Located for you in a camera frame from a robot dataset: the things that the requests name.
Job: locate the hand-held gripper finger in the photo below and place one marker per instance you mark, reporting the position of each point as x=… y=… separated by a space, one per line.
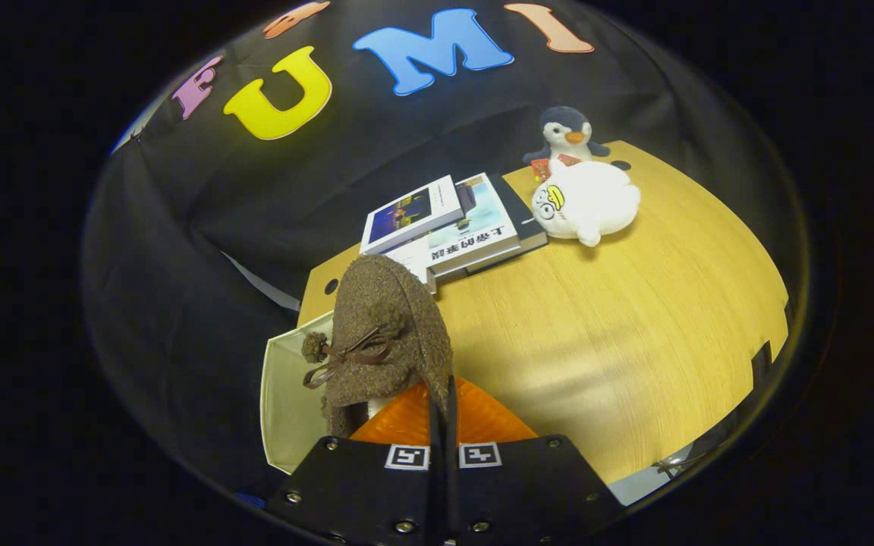
x=435 y=493
x=452 y=493

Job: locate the green fabric storage box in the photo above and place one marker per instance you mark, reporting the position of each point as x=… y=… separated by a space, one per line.
x=285 y=402

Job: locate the brown fuzzy shoe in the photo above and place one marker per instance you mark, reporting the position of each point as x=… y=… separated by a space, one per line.
x=384 y=303

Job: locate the plain white book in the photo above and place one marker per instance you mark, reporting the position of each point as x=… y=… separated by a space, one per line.
x=414 y=254

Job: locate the small book blue photo cover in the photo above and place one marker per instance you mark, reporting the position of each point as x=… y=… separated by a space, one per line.
x=407 y=212

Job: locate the dark cover book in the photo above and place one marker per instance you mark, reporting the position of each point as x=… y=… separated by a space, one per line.
x=520 y=212

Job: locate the white plush toy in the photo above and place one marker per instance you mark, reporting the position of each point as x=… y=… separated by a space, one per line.
x=589 y=201

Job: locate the black backdrop cloth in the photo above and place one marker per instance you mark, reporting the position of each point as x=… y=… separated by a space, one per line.
x=179 y=265

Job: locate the penguin plush toy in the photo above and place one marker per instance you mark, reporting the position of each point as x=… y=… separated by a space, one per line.
x=566 y=125

